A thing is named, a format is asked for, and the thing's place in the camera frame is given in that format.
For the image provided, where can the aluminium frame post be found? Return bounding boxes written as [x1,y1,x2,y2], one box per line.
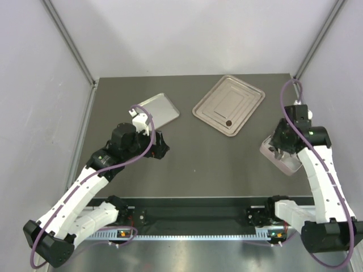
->
[41,0,96,86]
[293,0,347,79]

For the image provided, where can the left aluminium frame post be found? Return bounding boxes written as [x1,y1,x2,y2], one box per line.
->
[41,0,96,86]

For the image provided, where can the metal serving tongs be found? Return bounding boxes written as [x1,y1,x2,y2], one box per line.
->
[274,148,284,160]

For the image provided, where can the small plain metal tray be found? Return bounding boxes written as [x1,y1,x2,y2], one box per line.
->
[138,93,180,129]

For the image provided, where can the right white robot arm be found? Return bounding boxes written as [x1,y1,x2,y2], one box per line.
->
[264,104,362,253]

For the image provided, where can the large stepped metal tray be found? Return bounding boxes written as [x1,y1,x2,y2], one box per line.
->
[192,75,265,137]

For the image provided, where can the slotted cable duct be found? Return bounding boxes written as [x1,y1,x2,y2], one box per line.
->
[86,228,287,241]

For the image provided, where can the pink chocolate tin box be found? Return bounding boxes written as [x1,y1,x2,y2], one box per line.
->
[259,135,302,176]

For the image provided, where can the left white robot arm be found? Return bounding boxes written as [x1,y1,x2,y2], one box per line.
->
[23,105,170,269]

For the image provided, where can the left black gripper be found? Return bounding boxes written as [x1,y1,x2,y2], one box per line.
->
[123,126,169,160]

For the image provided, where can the right aluminium frame post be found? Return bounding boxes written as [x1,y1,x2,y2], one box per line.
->
[293,0,347,79]

